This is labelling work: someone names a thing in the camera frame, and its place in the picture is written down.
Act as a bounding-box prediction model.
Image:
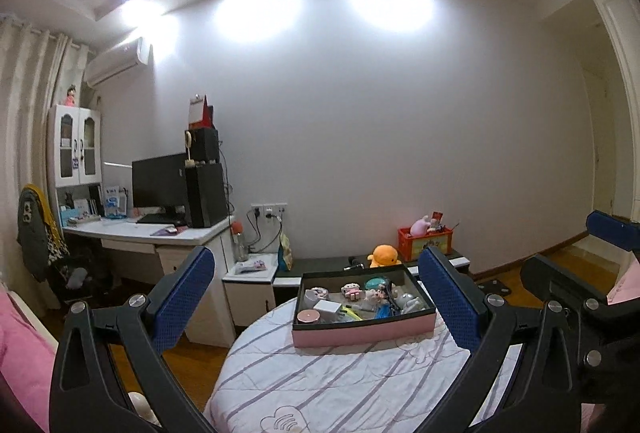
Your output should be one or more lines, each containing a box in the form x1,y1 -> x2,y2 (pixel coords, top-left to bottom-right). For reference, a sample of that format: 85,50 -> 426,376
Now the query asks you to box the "black computer monitor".
132,153 -> 186,226

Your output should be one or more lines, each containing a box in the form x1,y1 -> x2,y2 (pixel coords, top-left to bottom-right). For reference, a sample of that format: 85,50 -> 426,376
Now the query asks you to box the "white desk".
64,216 -> 235,347

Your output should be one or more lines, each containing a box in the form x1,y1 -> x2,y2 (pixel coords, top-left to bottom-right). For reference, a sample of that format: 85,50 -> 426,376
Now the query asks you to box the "orange plush toy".
368,245 -> 401,268

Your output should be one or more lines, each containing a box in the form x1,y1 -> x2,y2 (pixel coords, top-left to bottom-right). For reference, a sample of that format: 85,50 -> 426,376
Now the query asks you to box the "white wall socket strip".
250,202 -> 288,219

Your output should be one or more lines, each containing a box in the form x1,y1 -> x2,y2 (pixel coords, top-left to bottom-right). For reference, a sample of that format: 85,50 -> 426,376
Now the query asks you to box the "rose gold metal tin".
296,309 -> 321,325

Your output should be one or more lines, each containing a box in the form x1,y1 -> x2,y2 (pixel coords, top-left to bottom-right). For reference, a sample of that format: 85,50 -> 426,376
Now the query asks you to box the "small upper black speaker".
186,127 -> 219,163

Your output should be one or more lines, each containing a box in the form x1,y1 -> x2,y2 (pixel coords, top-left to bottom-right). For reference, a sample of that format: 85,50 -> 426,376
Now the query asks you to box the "pink pillow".
1,289 -> 55,432

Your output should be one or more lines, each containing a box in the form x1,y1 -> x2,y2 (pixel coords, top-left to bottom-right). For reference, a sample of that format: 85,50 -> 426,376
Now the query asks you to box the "red toy crate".
397,211 -> 454,262

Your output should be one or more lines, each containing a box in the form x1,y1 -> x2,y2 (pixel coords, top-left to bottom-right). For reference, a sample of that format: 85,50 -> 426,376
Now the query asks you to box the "white glass door cabinet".
47,104 -> 102,189

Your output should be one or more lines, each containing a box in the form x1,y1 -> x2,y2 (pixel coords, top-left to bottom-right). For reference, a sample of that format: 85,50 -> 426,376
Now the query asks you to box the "white air conditioner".
84,37 -> 152,88

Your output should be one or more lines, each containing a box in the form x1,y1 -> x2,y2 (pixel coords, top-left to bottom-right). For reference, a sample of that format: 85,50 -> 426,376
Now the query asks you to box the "white plug adapter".
303,287 -> 329,309

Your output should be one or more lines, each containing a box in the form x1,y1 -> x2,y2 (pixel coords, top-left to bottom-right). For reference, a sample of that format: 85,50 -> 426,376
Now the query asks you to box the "yellow tube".
341,305 -> 362,321

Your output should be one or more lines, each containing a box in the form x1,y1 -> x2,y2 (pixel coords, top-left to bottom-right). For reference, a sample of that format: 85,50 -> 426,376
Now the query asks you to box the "pink black storage box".
292,265 -> 436,347

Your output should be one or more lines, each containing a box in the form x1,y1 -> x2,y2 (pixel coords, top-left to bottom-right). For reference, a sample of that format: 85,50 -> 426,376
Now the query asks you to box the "teal lidded clear dome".
364,277 -> 388,290

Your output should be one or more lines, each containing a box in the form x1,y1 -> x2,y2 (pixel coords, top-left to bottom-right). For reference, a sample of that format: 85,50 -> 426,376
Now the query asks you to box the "white small box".
314,300 -> 342,317

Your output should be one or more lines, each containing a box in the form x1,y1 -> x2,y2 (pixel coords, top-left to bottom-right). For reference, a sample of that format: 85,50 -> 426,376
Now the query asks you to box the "white plush toy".
395,293 -> 428,315

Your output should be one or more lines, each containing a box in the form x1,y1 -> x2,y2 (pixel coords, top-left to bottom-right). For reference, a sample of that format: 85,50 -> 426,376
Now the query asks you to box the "beige curtain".
1,14 -> 90,299

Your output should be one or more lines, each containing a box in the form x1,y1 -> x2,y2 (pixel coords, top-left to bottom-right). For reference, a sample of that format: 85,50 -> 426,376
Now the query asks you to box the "striped white bed quilt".
203,296 -> 526,433

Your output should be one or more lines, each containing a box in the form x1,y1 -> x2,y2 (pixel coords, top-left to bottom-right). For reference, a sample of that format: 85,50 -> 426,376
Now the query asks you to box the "black speaker tower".
184,163 -> 228,228

